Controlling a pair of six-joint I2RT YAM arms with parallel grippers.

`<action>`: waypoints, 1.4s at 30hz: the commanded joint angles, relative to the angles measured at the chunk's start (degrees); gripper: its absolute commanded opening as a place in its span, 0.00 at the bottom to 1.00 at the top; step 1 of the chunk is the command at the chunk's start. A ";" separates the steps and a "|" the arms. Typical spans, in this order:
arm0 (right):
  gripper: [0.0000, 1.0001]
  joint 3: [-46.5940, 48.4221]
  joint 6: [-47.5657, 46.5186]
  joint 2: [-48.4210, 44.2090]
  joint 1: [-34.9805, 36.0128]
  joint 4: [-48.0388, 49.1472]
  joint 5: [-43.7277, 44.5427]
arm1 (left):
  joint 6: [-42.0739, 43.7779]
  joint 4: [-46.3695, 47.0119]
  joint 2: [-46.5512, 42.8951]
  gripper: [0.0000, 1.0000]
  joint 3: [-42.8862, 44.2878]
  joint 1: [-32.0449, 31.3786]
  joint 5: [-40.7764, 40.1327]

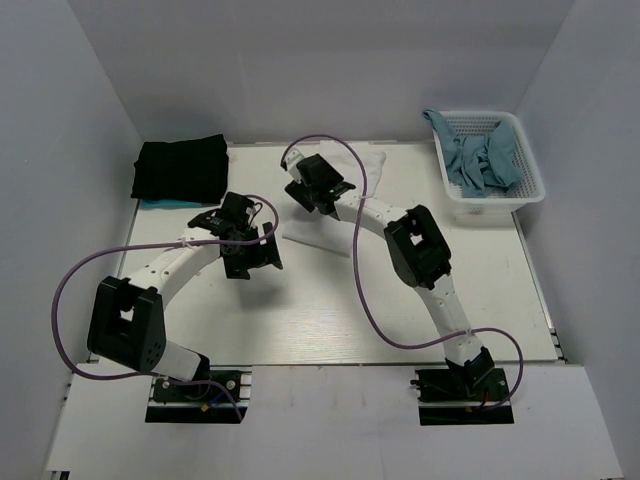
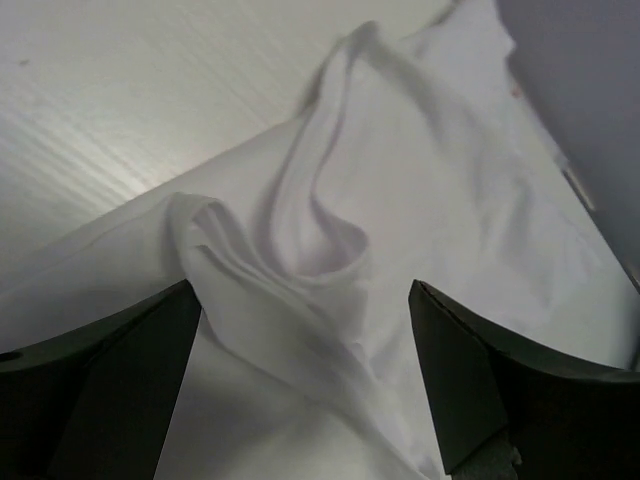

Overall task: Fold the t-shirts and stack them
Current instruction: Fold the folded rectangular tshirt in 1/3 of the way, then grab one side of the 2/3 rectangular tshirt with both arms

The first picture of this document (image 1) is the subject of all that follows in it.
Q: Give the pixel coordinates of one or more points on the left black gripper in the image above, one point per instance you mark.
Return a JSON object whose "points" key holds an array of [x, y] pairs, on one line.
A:
{"points": [[237, 268]]}

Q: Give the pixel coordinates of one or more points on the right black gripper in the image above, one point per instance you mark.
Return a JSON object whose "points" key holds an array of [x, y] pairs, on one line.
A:
{"points": [[297, 190]]}

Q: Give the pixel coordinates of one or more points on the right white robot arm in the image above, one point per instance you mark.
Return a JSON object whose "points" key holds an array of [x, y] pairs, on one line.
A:
{"points": [[421, 258]]}

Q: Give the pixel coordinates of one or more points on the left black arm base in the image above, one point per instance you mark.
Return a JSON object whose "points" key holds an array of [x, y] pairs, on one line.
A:
{"points": [[201, 404]]}

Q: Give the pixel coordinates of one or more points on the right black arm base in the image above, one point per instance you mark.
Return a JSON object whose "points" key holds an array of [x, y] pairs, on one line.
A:
{"points": [[441, 402]]}

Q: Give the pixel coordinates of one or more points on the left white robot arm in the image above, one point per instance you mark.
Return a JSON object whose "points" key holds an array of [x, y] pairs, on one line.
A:
{"points": [[127, 324]]}

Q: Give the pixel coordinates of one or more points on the folded black t shirt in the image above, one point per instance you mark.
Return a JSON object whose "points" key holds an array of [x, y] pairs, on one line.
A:
{"points": [[193, 171]]}

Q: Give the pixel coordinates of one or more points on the folded teal t shirt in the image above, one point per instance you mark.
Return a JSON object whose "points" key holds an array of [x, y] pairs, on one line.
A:
{"points": [[168, 204]]}

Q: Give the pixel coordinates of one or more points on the light blue crumpled t shirt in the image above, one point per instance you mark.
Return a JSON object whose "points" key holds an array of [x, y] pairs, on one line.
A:
{"points": [[478, 164]]}

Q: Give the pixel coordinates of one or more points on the white plastic basket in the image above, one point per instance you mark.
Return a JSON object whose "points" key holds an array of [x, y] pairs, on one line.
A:
{"points": [[529, 190]]}

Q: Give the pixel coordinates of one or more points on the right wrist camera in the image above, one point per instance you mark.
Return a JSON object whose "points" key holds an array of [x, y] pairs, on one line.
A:
{"points": [[313, 172]]}

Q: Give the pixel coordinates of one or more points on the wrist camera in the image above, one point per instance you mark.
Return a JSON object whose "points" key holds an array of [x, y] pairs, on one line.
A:
{"points": [[313, 172], [233, 215]]}

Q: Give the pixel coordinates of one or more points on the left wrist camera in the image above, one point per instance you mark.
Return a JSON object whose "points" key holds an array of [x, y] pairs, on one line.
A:
{"points": [[233, 215]]}

